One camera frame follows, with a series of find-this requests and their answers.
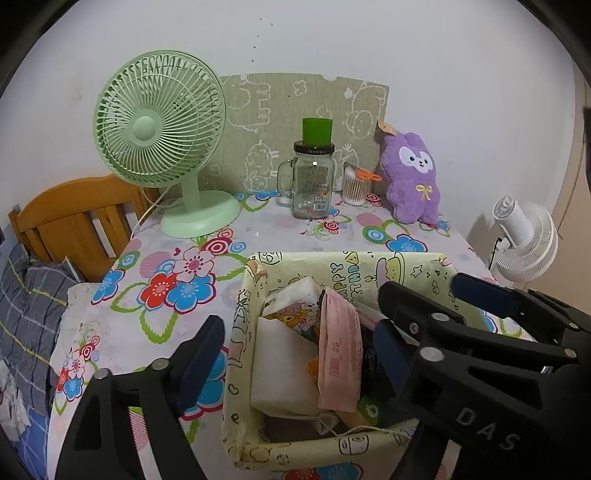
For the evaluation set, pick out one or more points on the green printed cardboard panel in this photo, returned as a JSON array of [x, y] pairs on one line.
[[277, 120]]

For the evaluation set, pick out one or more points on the purple plush bunny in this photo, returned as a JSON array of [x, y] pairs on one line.
[[415, 184]]

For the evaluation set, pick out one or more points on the beige door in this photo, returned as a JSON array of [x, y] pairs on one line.
[[577, 161]]

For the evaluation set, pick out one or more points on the grey plaid pillow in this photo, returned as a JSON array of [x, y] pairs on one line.
[[27, 314]]

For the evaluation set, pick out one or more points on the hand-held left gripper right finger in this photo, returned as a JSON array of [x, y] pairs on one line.
[[392, 360]]

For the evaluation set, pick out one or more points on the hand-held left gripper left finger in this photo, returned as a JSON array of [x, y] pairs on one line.
[[203, 355]]

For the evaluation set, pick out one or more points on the black fuzzy cloth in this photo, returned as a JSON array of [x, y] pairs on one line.
[[376, 369]]

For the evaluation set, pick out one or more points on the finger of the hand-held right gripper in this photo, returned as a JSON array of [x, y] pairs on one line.
[[485, 293], [415, 304]]

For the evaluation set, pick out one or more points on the blue checked bed sheet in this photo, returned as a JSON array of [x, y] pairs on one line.
[[32, 443]]

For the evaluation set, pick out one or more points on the green desk fan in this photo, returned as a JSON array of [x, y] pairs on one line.
[[147, 129]]

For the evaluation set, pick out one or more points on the floral tablecloth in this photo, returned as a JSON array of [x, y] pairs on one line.
[[161, 277]]

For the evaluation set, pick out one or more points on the white patterned cloth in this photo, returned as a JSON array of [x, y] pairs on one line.
[[9, 397]]

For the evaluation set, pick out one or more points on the white standing fan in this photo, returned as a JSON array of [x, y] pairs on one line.
[[526, 240]]

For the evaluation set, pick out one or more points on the green plastic cup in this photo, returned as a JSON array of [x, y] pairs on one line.
[[317, 129]]

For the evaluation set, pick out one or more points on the green orange tissue packet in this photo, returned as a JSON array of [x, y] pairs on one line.
[[371, 408]]

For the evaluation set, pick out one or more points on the yellow printed fabric box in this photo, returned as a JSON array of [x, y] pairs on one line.
[[295, 454]]

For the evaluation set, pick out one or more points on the cotton swab container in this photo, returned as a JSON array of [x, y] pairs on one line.
[[355, 187]]

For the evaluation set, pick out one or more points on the wooden bed headboard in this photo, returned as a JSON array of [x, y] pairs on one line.
[[69, 217]]

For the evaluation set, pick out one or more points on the pink packet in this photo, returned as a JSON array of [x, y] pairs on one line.
[[341, 350]]

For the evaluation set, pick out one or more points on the cartoon print tissue packet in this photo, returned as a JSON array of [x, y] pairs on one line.
[[295, 300]]

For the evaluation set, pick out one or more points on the white crumpled bedding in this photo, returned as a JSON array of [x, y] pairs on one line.
[[81, 297]]

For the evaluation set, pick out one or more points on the glass mug jar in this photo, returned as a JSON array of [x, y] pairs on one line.
[[311, 189]]

